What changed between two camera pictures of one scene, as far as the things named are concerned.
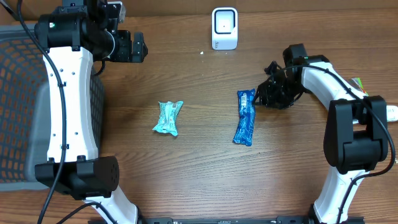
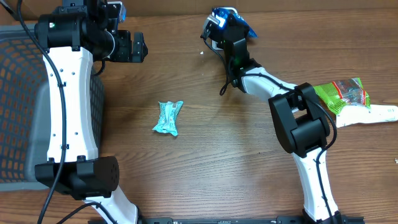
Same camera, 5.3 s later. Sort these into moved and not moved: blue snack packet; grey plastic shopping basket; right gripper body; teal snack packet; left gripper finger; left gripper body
Moved: blue snack packet; right gripper body
Not moved: left gripper body; grey plastic shopping basket; teal snack packet; left gripper finger
